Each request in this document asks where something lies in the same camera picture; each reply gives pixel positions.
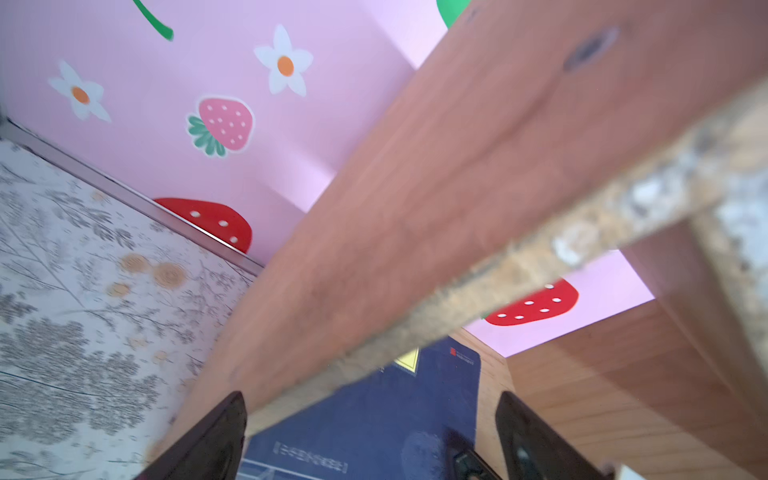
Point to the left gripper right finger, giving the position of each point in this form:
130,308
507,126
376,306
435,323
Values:
533,449

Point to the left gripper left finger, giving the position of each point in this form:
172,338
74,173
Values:
211,450

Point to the blue book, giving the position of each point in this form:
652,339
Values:
407,420

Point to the wooden two-tier bookshelf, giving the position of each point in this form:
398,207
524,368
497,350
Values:
536,137

